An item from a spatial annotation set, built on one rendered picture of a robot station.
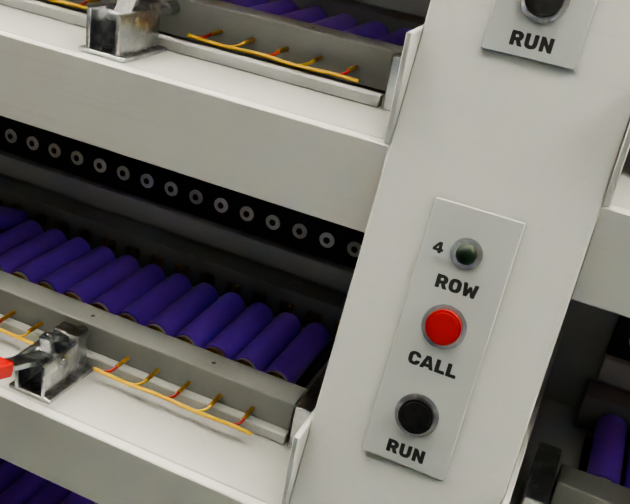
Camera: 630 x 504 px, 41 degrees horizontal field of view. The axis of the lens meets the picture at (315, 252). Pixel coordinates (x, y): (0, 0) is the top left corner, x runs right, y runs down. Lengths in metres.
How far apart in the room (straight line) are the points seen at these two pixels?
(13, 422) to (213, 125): 0.20
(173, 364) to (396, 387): 0.15
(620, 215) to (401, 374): 0.12
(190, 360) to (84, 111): 0.15
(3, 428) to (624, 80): 0.37
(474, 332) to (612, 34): 0.14
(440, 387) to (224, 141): 0.15
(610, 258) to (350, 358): 0.12
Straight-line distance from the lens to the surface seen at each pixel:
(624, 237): 0.37
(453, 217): 0.37
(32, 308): 0.54
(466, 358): 0.38
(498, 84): 0.37
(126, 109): 0.44
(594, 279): 0.38
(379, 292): 0.39
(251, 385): 0.47
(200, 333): 0.52
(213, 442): 0.47
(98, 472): 0.48
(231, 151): 0.41
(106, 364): 0.51
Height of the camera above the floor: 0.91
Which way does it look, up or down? 11 degrees down
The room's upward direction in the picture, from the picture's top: 15 degrees clockwise
